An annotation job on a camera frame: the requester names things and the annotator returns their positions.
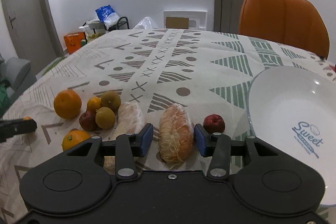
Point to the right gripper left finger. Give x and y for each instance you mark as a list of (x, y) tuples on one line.
[(125, 148)]

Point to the green lime back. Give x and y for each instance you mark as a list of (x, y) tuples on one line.
[(111, 100)]

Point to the black metal rack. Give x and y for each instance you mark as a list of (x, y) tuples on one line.
[(121, 24)]

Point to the patterned tablecloth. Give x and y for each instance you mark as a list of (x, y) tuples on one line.
[(205, 72)]

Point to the tiny orange kumquat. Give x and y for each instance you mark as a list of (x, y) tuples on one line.
[(27, 118)]

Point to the orange leather chair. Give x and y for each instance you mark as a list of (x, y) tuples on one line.
[(295, 23)]

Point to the small mandarin orange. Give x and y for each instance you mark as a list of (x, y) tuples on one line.
[(93, 104)]

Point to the clear plastic bag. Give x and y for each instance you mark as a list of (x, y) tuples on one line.
[(147, 23)]

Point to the blue white plastic bag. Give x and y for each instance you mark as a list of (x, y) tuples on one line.
[(107, 15)]

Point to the peeled pomelo piece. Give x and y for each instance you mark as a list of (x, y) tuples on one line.
[(176, 135), (130, 120)]

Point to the white foam packaging frame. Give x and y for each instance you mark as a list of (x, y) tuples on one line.
[(185, 19)]

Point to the green lime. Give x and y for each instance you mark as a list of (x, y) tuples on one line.
[(105, 118), (111, 100)]

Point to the white bakery plate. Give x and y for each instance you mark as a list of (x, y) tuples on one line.
[(294, 110)]

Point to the large orange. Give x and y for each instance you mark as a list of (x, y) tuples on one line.
[(73, 138), (67, 104)]

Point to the orange box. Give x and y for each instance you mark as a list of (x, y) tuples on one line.
[(73, 41)]

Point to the green lime front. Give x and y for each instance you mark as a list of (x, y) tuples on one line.
[(105, 118)]

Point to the grey door left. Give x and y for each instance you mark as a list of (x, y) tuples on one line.
[(32, 32)]

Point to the lone red apple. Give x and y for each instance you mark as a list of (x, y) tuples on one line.
[(214, 123)]

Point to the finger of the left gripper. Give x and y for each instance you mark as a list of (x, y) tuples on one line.
[(10, 128)]

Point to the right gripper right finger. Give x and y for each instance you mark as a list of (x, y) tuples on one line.
[(220, 147)]

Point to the grey cushion seat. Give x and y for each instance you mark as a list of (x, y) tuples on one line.
[(13, 71)]

